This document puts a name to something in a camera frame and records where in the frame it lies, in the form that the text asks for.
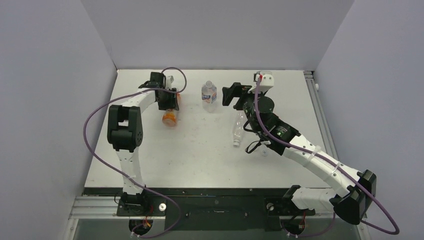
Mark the orange tea bottle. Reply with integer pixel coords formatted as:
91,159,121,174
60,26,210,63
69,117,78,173
162,109,180,127

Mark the aluminium frame rail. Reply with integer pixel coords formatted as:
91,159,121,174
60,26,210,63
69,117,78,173
303,70,368,220

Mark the clear crushed bottle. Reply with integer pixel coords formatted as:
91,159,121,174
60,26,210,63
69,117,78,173
232,111,247,148

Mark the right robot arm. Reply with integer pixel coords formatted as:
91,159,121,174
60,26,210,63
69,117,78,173
222,82,377,225

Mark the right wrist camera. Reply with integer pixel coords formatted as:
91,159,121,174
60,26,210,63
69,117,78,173
250,70,275,94

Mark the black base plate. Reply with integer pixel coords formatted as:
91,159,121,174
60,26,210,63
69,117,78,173
83,187,316,235

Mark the clear blue-label bottle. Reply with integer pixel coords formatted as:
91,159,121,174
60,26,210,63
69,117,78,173
201,80,218,113

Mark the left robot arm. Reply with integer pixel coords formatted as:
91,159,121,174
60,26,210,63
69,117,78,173
107,72,179,215

